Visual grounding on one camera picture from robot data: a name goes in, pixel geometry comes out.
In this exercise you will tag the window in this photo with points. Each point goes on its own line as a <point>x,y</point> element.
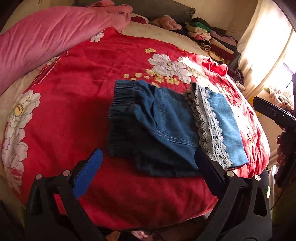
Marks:
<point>289,69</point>

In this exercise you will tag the blue denim pants with lace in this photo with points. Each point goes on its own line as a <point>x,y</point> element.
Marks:
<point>166,129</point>

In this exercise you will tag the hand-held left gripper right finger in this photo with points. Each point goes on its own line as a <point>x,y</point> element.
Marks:
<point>209,176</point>

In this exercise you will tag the person's right hand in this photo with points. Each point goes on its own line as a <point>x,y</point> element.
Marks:
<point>282,148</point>

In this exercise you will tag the pink quilt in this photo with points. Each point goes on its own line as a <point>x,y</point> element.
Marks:
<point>46,34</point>

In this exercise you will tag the patterned windowsill cloth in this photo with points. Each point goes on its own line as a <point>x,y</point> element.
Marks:
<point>279,97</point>

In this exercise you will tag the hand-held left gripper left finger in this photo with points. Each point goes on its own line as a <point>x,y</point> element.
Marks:
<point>89,173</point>

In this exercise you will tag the grey bed headboard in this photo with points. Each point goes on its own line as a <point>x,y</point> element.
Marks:
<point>166,9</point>

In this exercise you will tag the pile of folded clothes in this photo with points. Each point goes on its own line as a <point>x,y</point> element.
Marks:
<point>208,37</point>

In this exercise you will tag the pink fluffy cloth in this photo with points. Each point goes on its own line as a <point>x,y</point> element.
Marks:
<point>166,22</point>

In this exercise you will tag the dark purple clothes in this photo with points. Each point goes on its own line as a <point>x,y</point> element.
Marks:
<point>235,75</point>

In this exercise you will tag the red floral blanket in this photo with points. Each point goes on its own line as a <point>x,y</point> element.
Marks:
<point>81,104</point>

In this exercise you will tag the dark red cloth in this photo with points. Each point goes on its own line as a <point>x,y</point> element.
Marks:
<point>141,19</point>

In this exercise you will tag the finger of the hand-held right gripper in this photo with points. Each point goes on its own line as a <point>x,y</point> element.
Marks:
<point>270,111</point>

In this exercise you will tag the cream curtain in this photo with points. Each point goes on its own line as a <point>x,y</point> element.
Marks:
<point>259,46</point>

